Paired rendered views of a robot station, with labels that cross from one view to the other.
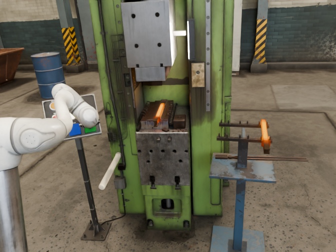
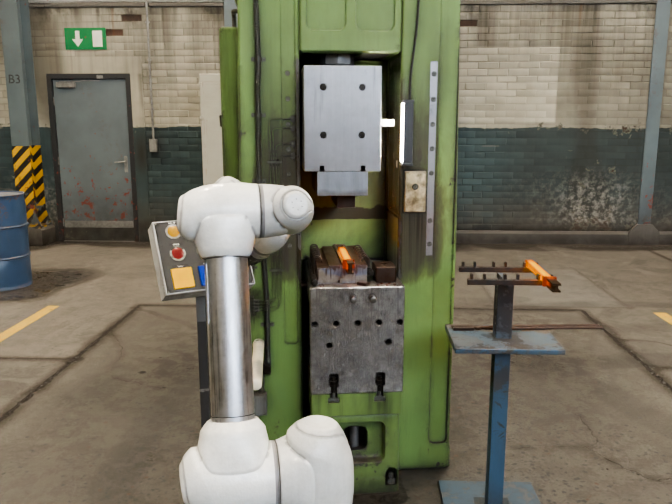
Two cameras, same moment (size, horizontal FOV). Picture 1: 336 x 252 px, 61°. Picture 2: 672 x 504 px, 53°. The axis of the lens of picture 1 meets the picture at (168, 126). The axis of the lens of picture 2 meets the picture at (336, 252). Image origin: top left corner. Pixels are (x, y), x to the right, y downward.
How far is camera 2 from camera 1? 0.99 m
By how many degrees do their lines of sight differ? 17
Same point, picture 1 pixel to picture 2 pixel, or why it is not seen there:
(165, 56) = (371, 154)
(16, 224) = (248, 345)
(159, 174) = (347, 371)
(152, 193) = (330, 411)
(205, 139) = (422, 308)
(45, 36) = not seen: outside the picture
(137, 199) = not seen: hidden behind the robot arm
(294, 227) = (581, 473)
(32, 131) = (299, 193)
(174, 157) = (378, 335)
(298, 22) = (507, 156)
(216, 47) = (444, 146)
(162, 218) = not seen: hidden behind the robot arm
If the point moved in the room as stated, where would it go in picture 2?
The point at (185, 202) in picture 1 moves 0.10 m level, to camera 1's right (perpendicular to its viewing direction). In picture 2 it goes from (392, 427) to (415, 425)
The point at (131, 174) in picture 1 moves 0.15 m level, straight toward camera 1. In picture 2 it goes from (279, 386) to (289, 399)
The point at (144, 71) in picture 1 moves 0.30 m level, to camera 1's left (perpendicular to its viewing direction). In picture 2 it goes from (333, 179) to (256, 180)
